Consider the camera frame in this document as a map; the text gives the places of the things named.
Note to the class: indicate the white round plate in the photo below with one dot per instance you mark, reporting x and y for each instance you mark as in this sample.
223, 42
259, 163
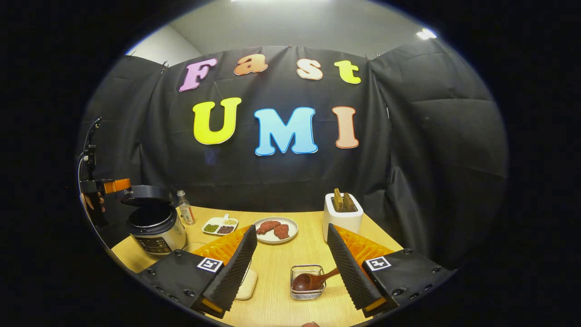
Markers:
290, 227

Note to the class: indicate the white toaster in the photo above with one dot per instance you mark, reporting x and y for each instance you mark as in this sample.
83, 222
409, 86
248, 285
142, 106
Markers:
342, 225

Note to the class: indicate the small clear glass bottle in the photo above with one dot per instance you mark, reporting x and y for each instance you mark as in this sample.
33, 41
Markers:
186, 211

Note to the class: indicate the white divided grain dish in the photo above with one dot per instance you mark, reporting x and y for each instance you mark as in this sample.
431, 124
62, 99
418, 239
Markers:
220, 225

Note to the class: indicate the brown bread slice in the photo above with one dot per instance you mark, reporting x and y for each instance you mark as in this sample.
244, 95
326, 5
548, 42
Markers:
349, 203
338, 202

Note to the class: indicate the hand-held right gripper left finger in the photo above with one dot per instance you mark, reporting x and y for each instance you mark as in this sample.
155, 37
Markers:
233, 272

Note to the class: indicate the dark lidded rice cooker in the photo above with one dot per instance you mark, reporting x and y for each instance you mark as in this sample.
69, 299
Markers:
154, 231

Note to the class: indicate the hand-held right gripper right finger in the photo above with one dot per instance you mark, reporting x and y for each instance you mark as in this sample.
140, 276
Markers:
349, 277

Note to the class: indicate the black backdrop cloth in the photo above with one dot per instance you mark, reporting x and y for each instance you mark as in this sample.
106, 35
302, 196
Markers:
431, 159

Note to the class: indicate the reddish brown meat piece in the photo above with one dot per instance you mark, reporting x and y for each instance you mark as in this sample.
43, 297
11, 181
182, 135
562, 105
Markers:
268, 227
282, 231

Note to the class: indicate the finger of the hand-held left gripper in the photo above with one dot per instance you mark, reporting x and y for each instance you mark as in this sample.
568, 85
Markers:
115, 185

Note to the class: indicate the brown wooden spoon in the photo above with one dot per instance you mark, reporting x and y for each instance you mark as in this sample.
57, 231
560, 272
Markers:
306, 281

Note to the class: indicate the small ceiling light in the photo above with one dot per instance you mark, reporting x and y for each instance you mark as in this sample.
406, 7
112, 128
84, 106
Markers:
426, 34

